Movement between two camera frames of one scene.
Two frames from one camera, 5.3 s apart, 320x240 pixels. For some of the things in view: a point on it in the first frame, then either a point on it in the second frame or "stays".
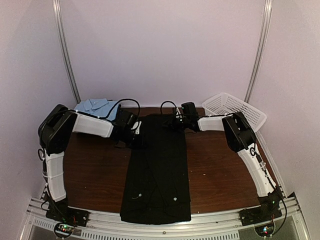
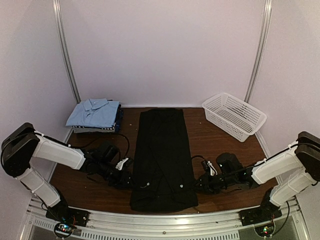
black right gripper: (172, 125) to (206, 184)
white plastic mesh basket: (226, 104) stays
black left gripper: (140, 145) to (122, 181)
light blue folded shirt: (99, 107) stays
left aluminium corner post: (56, 10) stays
